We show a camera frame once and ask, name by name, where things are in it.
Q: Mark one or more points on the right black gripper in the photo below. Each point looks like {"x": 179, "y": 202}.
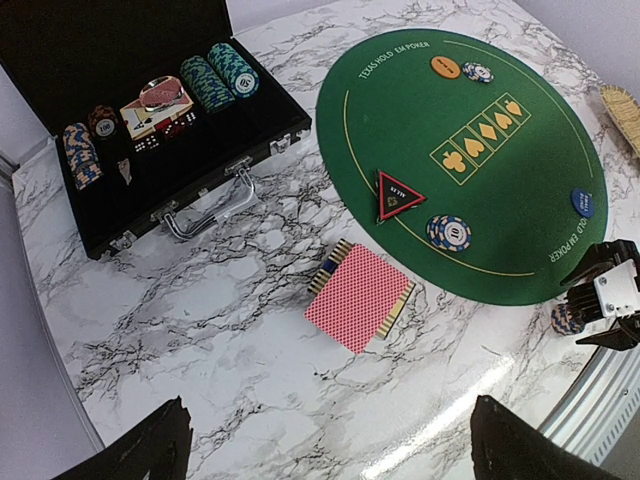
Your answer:
{"x": 582, "y": 299}

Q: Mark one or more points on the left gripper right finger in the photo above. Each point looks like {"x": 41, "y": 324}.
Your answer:
{"x": 506, "y": 447}

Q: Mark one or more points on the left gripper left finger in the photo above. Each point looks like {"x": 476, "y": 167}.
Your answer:
{"x": 158, "y": 447}

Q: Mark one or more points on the blue small blind button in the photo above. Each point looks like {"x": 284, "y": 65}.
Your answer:
{"x": 582, "y": 202}

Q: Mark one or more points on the triangular all-in button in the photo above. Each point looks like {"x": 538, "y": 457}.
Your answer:
{"x": 394, "y": 196}

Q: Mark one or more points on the orange round dealer button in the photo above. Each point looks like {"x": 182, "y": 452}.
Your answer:
{"x": 445, "y": 67}

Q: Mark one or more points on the round green poker mat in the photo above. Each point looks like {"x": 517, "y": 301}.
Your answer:
{"x": 503, "y": 156}

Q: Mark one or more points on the woven bamboo mat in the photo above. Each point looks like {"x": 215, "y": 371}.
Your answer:
{"x": 623, "y": 109}

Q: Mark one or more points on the red playing card deck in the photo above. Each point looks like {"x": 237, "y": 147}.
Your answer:
{"x": 357, "y": 296}

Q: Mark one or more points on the small case keys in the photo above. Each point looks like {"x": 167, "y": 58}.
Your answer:
{"x": 124, "y": 168}

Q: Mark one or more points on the blue beige chips in case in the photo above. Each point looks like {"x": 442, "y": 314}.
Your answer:
{"x": 81, "y": 155}

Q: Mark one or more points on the black dice set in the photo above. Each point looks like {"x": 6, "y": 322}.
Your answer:
{"x": 146, "y": 144}

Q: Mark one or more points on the red dice set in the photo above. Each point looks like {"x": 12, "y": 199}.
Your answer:
{"x": 178, "y": 125}

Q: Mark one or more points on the card deck in case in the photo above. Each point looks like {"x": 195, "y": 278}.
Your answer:
{"x": 141, "y": 122}

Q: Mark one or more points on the brown hundred chips in case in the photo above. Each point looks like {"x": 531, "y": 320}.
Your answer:
{"x": 102, "y": 122}

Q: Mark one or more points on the black poker chip case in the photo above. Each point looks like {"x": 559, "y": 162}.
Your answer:
{"x": 67, "y": 57}

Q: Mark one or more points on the clear acrylic dealer puck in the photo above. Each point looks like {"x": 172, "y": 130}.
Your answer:
{"x": 161, "y": 92}

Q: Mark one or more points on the teal chip row in case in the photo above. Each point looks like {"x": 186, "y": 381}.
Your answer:
{"x": 235, "y": 71}

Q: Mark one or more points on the green chip row in case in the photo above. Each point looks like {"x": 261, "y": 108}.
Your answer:
{"x": 204, "y": 82}

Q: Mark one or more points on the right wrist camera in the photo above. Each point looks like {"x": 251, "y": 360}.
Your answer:
{"x": 617, "y": 291}

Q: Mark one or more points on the front aluminium rail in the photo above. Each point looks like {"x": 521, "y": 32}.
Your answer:
{"x": 593, "y": 415}

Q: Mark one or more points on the chrome case handle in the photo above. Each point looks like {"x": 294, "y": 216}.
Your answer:
{"x": 214, "y": 208}

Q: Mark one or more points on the left aluminium frame post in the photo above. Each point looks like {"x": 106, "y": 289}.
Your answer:
{"x": 7, "y": 168}

